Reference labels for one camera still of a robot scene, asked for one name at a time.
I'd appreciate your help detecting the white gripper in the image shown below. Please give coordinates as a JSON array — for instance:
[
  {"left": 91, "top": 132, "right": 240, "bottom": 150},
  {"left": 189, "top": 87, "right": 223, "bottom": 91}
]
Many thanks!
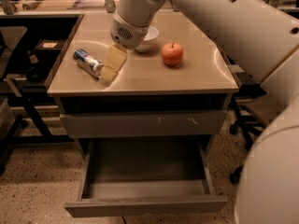
[{"left": 99, "top": 12, "right": 149, "bottom": 86}]

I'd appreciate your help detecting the silver blue redbull can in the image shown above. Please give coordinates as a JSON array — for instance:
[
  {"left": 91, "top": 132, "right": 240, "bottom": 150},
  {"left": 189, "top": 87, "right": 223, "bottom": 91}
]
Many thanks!
[{"left": 73, "top": 49, "right": 104, "bottom": 78}]

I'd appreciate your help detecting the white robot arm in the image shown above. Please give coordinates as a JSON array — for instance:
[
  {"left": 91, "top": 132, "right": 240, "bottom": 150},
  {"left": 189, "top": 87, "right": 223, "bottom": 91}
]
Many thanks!
[{"left": 110, "top": 0, "right": 299, "bottom": 224}]

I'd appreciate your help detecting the grey drawer cabinet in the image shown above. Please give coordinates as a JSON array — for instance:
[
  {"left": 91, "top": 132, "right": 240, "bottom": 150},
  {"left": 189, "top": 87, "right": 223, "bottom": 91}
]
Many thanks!
[{"left": 44, "top": 10, "right": 241, "bottom": 161}]

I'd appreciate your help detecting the closed grey top drawer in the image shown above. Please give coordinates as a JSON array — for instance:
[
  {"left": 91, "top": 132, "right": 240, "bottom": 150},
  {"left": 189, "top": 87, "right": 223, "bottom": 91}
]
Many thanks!
[{"left": 60, "top": 110, "right": 227, "bottom": 138}]

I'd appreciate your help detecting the open grey middle drawer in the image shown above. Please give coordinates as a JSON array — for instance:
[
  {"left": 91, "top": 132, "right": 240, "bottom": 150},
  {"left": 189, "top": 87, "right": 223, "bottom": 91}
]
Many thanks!
[{"left": 64, "top": 137, "right": 228, "bottom": 217}]

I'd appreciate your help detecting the white ceramic bowl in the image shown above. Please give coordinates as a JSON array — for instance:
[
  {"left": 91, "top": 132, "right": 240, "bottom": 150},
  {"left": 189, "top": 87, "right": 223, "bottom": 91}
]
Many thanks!
[{"left": 135, "top": 26, "right": 159, "bottom": 53}]

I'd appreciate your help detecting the red apple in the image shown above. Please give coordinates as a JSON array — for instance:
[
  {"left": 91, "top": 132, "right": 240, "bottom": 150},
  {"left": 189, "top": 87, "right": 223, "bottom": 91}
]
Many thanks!
[{"left": 161, "top": 42, "right": 184, "bottom": 66}]

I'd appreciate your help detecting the black side table left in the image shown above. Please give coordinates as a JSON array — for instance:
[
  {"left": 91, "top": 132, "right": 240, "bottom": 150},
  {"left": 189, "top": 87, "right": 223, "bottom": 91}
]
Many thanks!
[{"left": 4, "top": 38, "right": 74, "bottom": 146}]

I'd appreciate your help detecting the black office chair right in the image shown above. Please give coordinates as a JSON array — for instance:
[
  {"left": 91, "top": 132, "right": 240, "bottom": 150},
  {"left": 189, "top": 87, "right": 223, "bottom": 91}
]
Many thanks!
[{"left": 229, "top": 72, "right": 265, "bottom": 151}]

